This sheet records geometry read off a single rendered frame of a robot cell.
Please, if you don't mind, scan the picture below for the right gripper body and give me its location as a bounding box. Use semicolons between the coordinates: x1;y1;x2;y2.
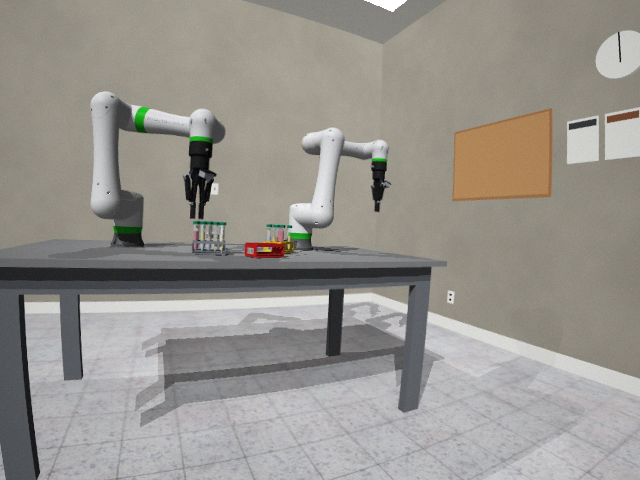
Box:
189;156;210;184

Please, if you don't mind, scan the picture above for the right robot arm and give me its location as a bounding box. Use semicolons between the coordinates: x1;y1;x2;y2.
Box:
90;92;225;247

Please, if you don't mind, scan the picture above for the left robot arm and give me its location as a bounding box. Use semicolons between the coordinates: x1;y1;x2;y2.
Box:
289;128;389;250

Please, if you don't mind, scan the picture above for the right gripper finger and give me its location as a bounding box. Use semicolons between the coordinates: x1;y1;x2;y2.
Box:
183;173;200;219
198;177;214;219

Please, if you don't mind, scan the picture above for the yellow tube rack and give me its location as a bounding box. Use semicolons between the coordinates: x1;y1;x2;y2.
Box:
263;241;294;253

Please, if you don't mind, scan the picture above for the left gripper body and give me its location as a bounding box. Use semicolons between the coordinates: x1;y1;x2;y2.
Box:
372;171;385;188

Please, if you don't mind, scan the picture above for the red rack with round wells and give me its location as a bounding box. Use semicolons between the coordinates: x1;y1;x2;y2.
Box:
245;243;285;259

